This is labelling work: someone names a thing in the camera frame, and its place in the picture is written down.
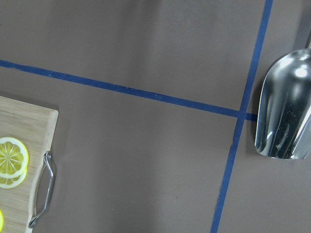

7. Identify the metal scoop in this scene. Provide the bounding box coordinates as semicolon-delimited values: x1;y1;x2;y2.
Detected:
254;37;311;160

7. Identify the lower stacked lemon slice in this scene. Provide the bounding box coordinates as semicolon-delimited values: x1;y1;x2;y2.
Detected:
0;168;28;189

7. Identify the wooden cutting board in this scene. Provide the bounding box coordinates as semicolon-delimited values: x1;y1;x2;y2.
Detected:
0;97;58;233

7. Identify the single lemon slice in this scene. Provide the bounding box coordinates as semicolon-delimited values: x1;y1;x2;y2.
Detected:
0;210;4;233

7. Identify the upper top lemon slice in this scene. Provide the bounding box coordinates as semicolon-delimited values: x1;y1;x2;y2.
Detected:
0;137;29;179

